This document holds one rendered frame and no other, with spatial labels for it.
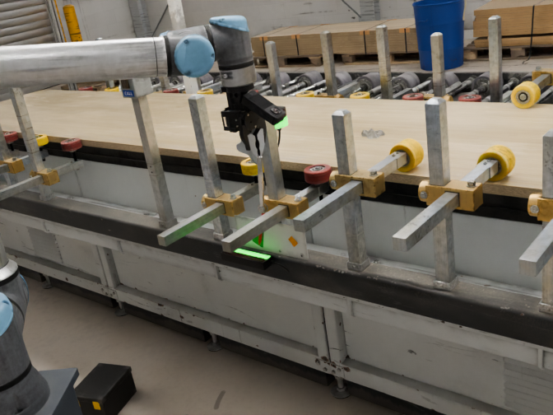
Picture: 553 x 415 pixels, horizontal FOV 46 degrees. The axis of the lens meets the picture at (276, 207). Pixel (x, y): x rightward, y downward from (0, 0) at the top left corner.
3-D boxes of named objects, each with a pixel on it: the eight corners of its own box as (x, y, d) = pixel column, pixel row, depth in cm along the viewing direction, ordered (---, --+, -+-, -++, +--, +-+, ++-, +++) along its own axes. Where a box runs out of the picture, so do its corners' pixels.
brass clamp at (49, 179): (48, 186, 257) (44, 174, 255) (30, 183, 265) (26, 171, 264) (62, 181, 261) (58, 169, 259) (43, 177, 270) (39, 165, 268)
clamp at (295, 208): (299, 221, 178) (297, 204, 176) (262, 214, 186) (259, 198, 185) (311, 213, 182) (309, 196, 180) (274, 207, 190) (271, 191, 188)
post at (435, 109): (449, 296, 157) (439, 100, 139) (436, 292, 159) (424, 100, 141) (456, 288, 159) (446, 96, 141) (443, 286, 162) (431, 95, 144)
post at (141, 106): (168, 229, 219) (137, 97, 202) (158, 226, 222) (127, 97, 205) (178, 223, 222) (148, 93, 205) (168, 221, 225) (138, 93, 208)
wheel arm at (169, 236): (167, 249, 180) (164, 235, 178) (159, 247, 182) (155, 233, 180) (266, 192, 210) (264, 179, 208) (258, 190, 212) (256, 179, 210)
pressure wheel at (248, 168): (272, 195, 206) (267, 160, 202) (248, 200, 205) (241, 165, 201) (268, 187, 214) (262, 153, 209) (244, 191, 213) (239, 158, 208)
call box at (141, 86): (137, 100, 200) (132, 76, 198) (123, 100, 205) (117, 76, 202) (154, 95, 205) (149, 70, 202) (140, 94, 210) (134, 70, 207)
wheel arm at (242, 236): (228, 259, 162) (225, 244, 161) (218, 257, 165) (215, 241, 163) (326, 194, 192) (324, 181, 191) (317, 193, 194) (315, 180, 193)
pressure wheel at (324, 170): (325, 210, 189) (320, 172, 184) (303, 206, 194) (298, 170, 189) (340, 199, 194) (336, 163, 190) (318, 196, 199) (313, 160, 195)
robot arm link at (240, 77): (261, 62, 164) (236, 71, 157) (264, 81, 166) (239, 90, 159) (235, 62, 169) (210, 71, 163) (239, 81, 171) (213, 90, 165)
